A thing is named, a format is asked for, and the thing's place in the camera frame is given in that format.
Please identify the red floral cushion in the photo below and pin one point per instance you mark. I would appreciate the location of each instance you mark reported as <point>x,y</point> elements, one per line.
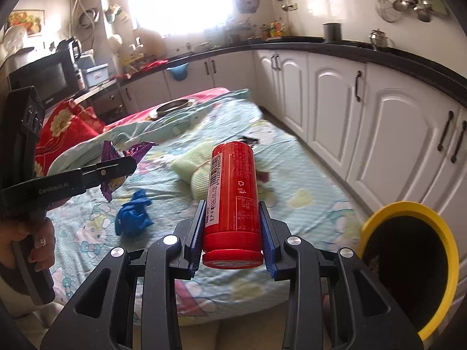
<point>68,125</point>

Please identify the left hand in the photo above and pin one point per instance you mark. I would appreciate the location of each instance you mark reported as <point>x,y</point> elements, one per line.
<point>40,240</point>

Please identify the purple snack wrapper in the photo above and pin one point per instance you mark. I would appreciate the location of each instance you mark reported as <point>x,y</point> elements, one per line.
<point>118,166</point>

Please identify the dark metal canister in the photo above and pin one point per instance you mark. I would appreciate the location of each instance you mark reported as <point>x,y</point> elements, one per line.
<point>332,32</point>

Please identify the wire mesh strainer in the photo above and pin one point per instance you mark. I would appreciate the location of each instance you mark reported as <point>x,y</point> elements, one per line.
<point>386,11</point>

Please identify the metal round tray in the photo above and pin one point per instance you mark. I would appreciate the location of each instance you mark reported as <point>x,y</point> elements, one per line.
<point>170,107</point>

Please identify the red cylindrical can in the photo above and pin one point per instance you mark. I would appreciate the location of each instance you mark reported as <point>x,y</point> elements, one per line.
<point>232,234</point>

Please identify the pink blanket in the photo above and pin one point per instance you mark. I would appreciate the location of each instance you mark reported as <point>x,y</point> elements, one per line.
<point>141,116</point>

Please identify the blue rubber glove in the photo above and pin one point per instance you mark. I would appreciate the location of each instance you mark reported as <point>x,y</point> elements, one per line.
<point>133,219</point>

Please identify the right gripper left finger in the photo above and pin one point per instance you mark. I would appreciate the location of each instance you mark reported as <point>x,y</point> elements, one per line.
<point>100,314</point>

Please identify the small steel teapot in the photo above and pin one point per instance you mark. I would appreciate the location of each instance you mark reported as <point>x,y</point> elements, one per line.
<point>378,39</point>

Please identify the blue hanging cloth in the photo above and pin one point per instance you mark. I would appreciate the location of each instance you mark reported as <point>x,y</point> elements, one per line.
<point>179,73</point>

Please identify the red cloth on counter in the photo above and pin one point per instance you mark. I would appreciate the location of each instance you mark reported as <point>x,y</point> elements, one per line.
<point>147,67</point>

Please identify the light blue cartoon bedsheet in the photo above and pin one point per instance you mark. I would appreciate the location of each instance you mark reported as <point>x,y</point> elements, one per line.
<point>173,177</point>

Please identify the white storage box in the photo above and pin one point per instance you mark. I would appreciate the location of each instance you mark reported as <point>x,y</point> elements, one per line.
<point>96,75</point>

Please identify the yellow trash bin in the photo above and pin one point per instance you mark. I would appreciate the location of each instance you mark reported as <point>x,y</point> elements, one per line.
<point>413,253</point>

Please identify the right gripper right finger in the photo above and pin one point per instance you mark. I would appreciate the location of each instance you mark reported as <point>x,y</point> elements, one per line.
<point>363,314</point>

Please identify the dark snack wrapper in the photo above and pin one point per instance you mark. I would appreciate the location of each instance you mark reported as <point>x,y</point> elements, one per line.
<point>250,141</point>

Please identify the green waffle cloth bundle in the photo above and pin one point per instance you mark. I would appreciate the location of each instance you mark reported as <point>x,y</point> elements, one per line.
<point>193,167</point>

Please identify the black microwave oven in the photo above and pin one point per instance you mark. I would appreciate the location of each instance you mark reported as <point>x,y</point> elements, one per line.
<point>55,77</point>

